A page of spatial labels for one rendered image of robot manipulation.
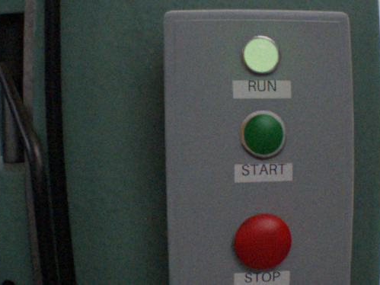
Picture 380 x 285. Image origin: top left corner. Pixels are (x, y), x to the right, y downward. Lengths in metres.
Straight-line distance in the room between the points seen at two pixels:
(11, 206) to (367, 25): 0.27
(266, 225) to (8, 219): 0.21
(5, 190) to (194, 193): 0.17
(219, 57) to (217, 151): 0.05
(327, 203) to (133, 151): 0.13
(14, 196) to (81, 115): 0.09
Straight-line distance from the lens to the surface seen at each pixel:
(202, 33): 0.41
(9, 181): 0.54
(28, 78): 0.53
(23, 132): 0.49
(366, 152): 0.48
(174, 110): 0.41
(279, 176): 0.41
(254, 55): 0.40
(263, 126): 0.40
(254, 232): 0.41
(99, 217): 0.49
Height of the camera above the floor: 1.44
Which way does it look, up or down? 3 degrees down
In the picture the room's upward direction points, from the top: 1 degrees counter-clockwise
